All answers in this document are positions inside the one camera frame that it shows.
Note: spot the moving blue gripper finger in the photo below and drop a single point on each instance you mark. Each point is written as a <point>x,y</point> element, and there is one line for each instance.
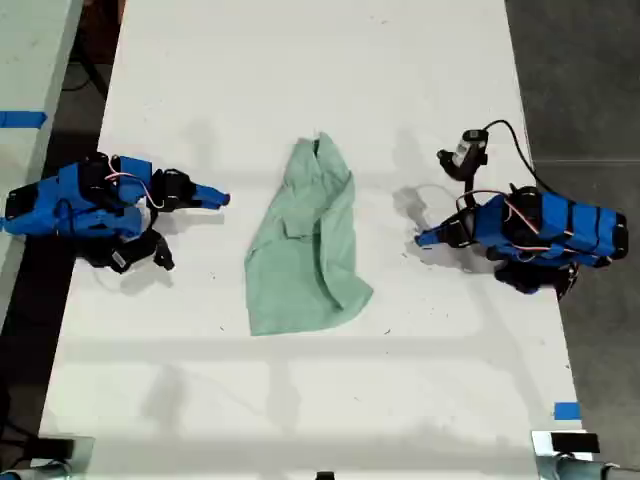
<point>437,242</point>
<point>207,204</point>

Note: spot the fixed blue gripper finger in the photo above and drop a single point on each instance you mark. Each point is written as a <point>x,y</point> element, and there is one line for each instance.
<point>212,194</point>
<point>435,232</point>

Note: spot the pale green T-shirt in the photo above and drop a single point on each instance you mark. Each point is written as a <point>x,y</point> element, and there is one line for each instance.
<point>305,250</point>

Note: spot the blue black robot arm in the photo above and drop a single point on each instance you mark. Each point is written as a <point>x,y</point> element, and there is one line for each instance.
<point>40,210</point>
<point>585,225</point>

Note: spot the long blue tape strip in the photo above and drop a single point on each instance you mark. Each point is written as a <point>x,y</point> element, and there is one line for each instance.
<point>22,119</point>

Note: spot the white side table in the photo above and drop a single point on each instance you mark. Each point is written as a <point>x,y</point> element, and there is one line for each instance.
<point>30,75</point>

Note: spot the square blue tape piece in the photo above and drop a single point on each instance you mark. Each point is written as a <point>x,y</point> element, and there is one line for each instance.
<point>567,411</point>

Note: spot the metal table clamp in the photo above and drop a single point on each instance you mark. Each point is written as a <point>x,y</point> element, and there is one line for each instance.
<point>545,455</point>
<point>82,460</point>

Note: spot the small black box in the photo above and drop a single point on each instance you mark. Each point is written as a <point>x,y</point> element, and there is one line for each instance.
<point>574,442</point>
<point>55,446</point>

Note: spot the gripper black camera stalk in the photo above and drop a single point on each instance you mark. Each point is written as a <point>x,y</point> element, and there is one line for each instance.
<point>152,247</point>
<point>470,187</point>

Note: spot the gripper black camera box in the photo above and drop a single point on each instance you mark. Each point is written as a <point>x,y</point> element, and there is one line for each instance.
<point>118,260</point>
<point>467,150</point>

